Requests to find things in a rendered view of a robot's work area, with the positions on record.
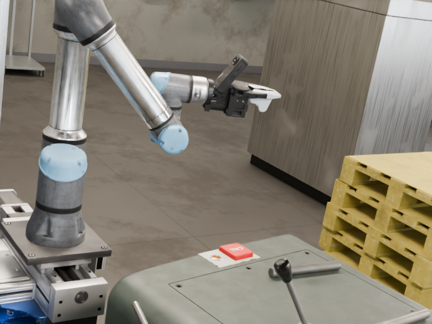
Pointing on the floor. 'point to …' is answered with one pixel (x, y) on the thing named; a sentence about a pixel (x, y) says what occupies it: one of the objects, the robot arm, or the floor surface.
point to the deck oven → (342, 87)
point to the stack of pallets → (384, 221)
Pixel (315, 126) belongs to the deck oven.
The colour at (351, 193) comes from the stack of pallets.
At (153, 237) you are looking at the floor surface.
